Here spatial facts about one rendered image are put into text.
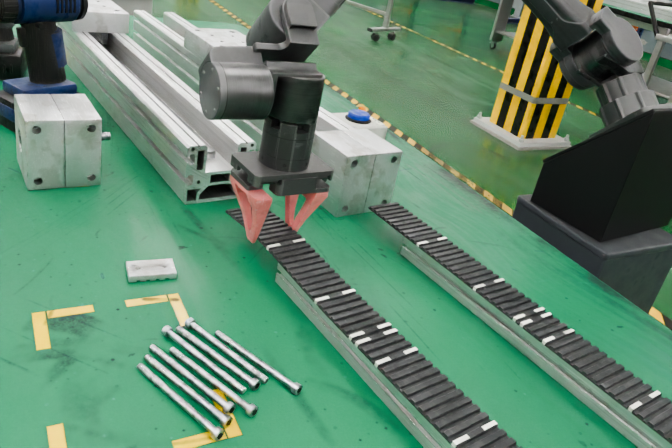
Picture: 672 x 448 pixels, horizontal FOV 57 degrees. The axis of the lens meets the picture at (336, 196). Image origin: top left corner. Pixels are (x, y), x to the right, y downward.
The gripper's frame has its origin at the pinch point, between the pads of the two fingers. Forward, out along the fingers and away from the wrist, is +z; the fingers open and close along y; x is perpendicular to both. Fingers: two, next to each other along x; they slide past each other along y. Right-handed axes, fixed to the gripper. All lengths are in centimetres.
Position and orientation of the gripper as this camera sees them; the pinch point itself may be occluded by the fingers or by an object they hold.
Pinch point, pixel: (271, 231)
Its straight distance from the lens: 73.5
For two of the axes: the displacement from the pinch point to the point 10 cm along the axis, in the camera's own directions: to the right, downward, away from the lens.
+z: -1.9, 8.9, 4.1
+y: -8.1, 0.9, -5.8
